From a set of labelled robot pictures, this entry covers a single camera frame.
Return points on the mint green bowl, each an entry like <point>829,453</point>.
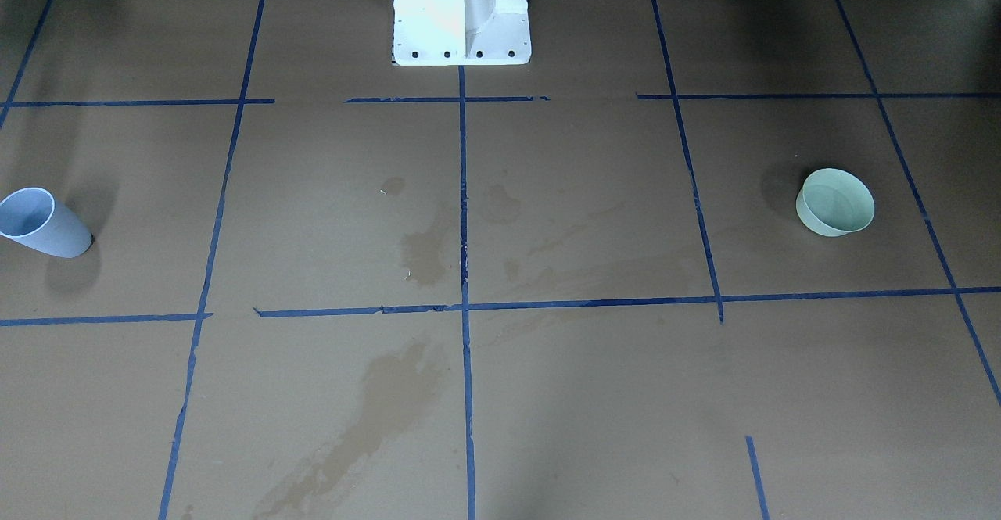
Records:
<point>834,203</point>

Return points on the blue plastic cup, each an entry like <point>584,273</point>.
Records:
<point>35,218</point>

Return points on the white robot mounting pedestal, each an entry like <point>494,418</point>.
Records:
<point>461,32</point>

